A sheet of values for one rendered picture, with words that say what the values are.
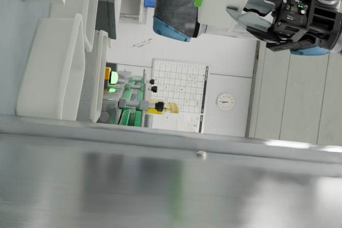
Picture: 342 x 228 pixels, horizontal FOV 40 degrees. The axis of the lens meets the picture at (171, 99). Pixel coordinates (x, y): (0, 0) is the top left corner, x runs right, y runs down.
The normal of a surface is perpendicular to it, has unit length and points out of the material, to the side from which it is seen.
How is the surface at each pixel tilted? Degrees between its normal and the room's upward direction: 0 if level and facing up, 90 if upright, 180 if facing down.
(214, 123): 90
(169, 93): 90
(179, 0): 83
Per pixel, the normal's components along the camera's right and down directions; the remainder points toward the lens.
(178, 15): 0.07, 0.21
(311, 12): 0.07, -0.21
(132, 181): 0.11, -0.99
